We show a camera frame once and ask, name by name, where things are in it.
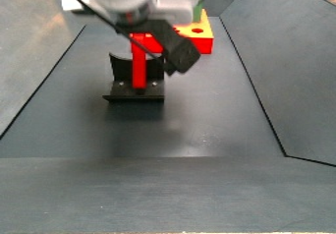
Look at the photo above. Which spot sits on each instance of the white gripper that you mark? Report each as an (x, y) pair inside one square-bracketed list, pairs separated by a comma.
[(179, 50)]

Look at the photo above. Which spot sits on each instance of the red arch-shaped bar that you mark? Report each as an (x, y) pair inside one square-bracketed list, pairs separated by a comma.
[(139, 61)]

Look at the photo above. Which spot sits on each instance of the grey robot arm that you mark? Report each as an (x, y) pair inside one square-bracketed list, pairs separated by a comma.
[(115, 12)]

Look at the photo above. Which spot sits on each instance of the black curved fixture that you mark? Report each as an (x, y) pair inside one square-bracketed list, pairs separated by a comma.
[(123, 91)]

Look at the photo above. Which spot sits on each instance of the red block with shaped holes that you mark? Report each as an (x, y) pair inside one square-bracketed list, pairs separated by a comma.
[(198, 32)]

